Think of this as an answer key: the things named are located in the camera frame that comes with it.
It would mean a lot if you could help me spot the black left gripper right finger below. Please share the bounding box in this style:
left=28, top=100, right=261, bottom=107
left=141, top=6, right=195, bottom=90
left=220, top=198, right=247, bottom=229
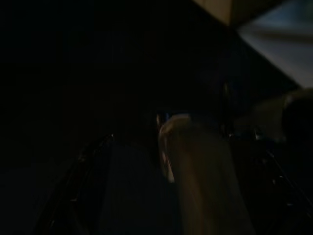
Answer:
left=229, top=133, right=313, bottom=235

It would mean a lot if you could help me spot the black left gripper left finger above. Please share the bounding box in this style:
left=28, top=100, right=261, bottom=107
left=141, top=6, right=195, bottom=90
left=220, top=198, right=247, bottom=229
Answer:
left=34, top=134, right=114, bottom=235

